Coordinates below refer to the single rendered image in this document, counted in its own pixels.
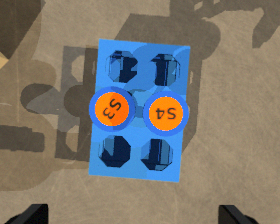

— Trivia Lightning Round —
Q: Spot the blue tube rack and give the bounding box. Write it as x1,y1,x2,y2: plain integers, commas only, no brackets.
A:
88,39,190,182

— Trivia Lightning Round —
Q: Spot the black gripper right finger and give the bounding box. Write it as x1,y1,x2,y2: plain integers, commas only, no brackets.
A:
218,205,259,224

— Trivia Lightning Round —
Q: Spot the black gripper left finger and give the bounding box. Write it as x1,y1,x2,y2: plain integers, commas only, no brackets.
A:
4,204,49,224

